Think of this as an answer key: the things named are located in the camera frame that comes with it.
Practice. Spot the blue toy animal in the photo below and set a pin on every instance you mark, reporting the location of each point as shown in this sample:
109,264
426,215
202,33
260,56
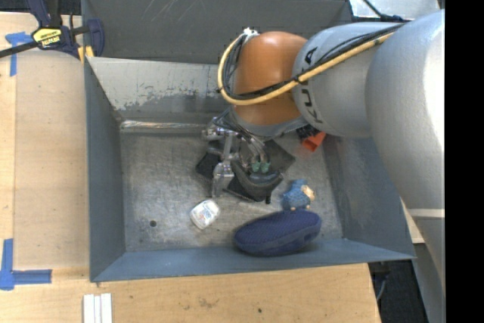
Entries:
296,196

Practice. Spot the dark blue mesh shoe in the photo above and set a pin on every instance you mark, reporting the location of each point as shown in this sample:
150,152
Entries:
278,234

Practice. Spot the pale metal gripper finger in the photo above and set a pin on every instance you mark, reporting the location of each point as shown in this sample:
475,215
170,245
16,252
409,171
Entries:
218,177

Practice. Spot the dark grey flat pad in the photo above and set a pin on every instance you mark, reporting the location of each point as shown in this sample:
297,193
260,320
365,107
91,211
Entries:
280,157

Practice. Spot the pale wood flat board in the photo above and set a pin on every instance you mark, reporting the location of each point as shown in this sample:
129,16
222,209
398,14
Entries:
49,162

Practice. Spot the grey metal bin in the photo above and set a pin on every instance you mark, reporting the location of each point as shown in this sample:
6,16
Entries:
166,177

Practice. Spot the small white plastic container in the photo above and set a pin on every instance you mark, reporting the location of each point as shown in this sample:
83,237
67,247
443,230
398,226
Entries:
205,214

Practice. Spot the small orange block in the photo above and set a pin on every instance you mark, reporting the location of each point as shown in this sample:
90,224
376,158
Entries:
314,142

